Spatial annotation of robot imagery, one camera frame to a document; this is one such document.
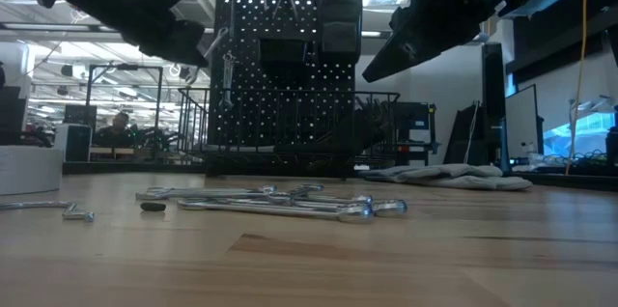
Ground black tall column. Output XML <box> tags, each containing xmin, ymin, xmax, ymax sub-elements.
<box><xmin>481</xmin><ymin>42</ymin><xmax>508</xmax><ymax>156</ymax></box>

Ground yellow cable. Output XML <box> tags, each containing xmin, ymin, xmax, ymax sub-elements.
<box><xmin>567</xmin><ymin>0</ymin><xmax>591</xmax><ymax>176</ymax></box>

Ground black leaning boards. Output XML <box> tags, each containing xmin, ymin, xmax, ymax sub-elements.
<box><xmin>442</xmin><ymin>101</ymin><xmax>484</xmax><ymax>166</ymax></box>

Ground white masking tape roll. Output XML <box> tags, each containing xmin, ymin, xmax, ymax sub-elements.
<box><xmin>0</xmin><ymin>146</ymin><xmax>66</xmax><ymax>196</ymax></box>

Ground short black bin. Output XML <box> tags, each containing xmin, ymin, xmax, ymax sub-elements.
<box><xmin>258</xmin><ymin>36</ymin><xmax>310</xmax><ymax>74</ymax></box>

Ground black wire basket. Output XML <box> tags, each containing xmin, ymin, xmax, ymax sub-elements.
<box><xmin>176</xmin><ymin>87</ymin><xmax>401</xmax><ymax>176</ymax></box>

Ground black box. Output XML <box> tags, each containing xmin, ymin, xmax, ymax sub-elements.
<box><xmin>0</xmin><ymin>85</ymin><xmax>28</xmax><ymax>147</ymax></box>

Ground grey striped work glove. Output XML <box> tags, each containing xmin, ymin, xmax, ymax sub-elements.
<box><xmin>359</xmin><ymin>162</ymin><xmax>532</xmax><ymax>191</ymax></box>

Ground blue lit screen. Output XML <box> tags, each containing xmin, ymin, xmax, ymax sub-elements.
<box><xmin>543</xmin><ymin>112</ymin><xmax>618</xmax><ymax>158</ymax></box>

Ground black equipment cart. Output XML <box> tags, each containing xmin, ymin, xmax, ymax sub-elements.
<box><xmin>395</xmin><ymin>101</ymin><xmax>440</xmax><ymax>166</ymax></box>

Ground white box appliance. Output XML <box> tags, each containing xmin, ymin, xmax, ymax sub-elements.
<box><xmin>53</xmin><ymin>122</ymin><xmax>93</xmax><ymax>163</ymax></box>

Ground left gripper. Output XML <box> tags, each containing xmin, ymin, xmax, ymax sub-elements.
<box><xmin>96</xmin><ymin>0</ymin><xmax>211</xmax><ymax>70</ymax></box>

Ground white panel black frame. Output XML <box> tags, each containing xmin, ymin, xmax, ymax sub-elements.
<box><xmin>504</xmin><ymin>83</ymin><xmax>546</xmax><ymax>159</ymax></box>

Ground white column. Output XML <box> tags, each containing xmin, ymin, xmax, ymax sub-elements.
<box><xmin>0</xmin><ymin>41</ymin><xmax>36</xmax><ymax>87</ymax></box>

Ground tall black bin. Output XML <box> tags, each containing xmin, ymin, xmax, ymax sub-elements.
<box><xmin>316</xmin><ymin>0</ymin><xmax>366</xmax><ymax>65</ymax></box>

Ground large chrome combination wrench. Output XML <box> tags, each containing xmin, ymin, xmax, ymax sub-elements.
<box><xmin>176</xmin><ymin>199</ymin><xmax>374</xmax><ymax>224</ymax></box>

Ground person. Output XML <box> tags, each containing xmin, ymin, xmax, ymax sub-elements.
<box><xmin>94</xmin><ymin>111</ymin><xmax>136</xmax><ymax>149</ymax></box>

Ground black metal stand frame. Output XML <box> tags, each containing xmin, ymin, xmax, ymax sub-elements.
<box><xmin>85</xmin><ymin>62</ymin><xmax>164</xmax><ymax>127</ymax></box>

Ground tangled cable bundle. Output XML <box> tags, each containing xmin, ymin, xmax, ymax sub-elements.
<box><xmin>543</xmin><ymin>150</ymin><xmax>618</xmax><ymax>176</ymax></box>

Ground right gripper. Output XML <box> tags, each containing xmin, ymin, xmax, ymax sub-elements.
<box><xmin>361</xmin><ymin>0</ymin><xmax>508</xmax><ymax>84</ymax></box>

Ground black metal pegboard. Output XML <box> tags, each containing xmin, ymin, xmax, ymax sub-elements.
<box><xmin>208</xmin><ymin>0</ymin><xmax>366</xmax><ymax>173</ymax></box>

